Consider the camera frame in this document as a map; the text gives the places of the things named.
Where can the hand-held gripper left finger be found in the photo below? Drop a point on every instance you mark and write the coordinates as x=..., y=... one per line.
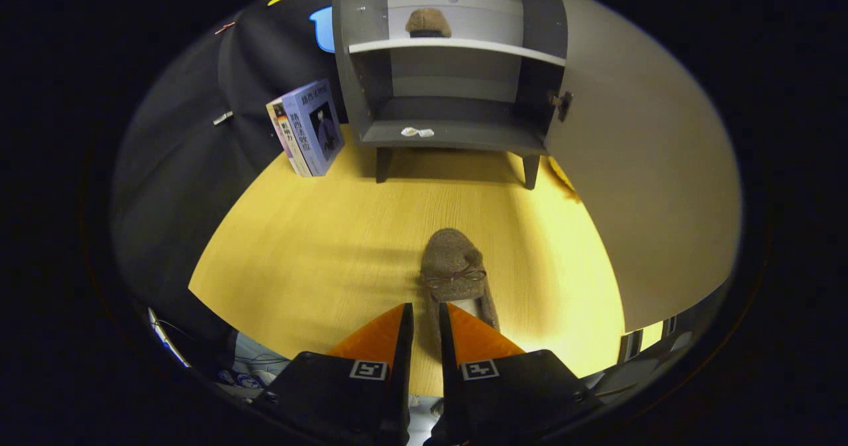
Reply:
x=401, y=380

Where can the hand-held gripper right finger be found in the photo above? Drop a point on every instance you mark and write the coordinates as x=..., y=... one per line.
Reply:
x=454, y=393

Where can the brown fluffy shoe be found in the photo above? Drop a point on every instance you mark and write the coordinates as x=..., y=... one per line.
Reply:
x=454, y=260
x=428, y=22

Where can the grey shoe cabinet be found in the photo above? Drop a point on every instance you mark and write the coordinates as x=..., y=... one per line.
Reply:
x=490, y=134

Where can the beige shoe cabinet door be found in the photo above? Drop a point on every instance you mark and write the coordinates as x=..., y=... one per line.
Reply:
x=649, y=167

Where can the metal door hinge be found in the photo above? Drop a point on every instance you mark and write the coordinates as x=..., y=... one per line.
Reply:
x=562, y=105

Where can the person's patterned clothing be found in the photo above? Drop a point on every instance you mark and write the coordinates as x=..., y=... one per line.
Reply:
x=255, y=366

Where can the yellow round plush toy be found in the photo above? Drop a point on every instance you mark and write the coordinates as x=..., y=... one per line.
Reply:
x=562, y=174

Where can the blue cover book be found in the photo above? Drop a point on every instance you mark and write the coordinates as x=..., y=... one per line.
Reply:
x=324, y=128

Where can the white orange spine book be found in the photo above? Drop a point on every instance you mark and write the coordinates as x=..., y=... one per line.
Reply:
x=279, y=124

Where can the black backdrop cloth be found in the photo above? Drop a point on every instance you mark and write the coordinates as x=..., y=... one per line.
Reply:
x=179, y=167

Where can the silver clip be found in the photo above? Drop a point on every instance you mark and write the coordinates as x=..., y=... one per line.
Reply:
x=222, y=118

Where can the red clip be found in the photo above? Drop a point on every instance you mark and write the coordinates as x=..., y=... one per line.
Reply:
x=224, y=28

